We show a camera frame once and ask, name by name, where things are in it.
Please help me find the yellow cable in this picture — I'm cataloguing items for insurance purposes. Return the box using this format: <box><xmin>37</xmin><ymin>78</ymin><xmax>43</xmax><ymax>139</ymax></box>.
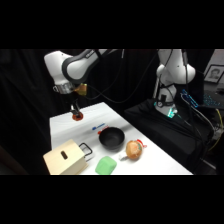
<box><xmin>209</xmin><ymin>108</ymin><xmax>224</xmax><ymax>151</ymax></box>

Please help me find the green foam block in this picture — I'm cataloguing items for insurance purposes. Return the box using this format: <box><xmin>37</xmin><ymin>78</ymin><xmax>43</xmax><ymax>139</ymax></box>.
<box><xmin>94</xmin><ymin>155</ymin><xmax>118</xmax><ymax>176</ymax></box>

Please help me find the brown round plush toy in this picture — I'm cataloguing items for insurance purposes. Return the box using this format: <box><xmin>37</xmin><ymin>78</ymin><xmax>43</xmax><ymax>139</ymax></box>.
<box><xmin>118</xmin><ymin>139</ymin><xmax>148</xmax><ymax>161</ymax></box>

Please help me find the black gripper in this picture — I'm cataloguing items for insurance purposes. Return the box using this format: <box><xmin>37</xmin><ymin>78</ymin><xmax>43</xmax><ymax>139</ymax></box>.
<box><xmin>63</xmin><ymin>91</ymin><xmax>83</xmax><ymax>117</ymax></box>

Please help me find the framed portrait picture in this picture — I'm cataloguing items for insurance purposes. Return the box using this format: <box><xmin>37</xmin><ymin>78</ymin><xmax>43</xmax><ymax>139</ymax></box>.
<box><xmin>203</xmin><ymin>64</ymin><xmax>224</xmax><ymax>85</ymax></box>

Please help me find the gold wrist camera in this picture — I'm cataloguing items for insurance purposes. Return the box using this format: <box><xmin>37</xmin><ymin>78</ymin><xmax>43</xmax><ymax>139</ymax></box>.
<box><xmin>73</xmin><ymin>83</ymin><xmax>89</xmax><ymax>98</ymax></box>

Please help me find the blue backlit keyboard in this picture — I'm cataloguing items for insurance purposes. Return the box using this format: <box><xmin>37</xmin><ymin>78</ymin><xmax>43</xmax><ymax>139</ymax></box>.
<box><xmin>202</xmin><ymin>94</ymin><xmax>224</xmax><ymax>110</ymax></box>

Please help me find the black bowl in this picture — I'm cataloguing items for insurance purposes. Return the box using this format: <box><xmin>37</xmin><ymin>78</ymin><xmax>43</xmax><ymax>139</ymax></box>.
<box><xmin>98</xmin><ymin>126</ymin><xmax>126</xmax><ymax>151</ymax></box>

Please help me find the metal wire box handle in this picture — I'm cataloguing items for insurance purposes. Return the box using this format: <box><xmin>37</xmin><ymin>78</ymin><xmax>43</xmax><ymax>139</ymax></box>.
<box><xmin>78</xmin><ymin>142</ymin><xmax>94</xmax><ymax>158</ymax></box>

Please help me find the red ball with orange mesh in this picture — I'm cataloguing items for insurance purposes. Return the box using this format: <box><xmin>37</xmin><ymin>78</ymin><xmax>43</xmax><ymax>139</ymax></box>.
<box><xmin>72</xmin><ymin>113</ymin><xmax>85</xmax><ymax>122</ymax></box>

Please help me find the black robot stand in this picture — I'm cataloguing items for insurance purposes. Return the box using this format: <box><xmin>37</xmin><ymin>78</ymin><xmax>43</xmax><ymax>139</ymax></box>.
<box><xmin>123</xmin><ymin>98</ymin><xmax>215</xmax><ymax>175</ymax></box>

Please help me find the black hanging cable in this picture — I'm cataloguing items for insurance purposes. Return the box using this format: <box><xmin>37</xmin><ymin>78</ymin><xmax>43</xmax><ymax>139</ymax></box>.
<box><xmin>181</xmin><ymin>49</ymin><xmax>203</xmax><ymax>161</ymax></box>

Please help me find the red marker pen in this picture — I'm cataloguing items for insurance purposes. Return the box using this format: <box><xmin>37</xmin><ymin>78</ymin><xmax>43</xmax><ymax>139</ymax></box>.
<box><xmin>97</xmin><ymin>126</ymin><xmax>111</xmax><ymax>135</ymax></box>

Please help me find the black looping arm cable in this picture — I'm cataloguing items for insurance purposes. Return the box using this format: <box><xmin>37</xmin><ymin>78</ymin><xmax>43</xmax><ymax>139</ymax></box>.
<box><xmin>84</xmin><ymin>49</ymin><xmax>160</xmax><ymax>105</ymax></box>

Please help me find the black curtain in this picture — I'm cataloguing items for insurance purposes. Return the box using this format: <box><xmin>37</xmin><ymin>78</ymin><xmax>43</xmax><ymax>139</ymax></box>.
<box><xmin>0</xmin><ymin>49</ymin><xmax>214</xmax><ymax>176</ymax></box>

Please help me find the light wooden box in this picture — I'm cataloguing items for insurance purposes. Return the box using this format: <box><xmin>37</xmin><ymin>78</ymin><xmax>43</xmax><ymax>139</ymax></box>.
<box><xmin>42</xmin><ymin>138</ymin><xmax>89</xmax><ymax>176</ymax></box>

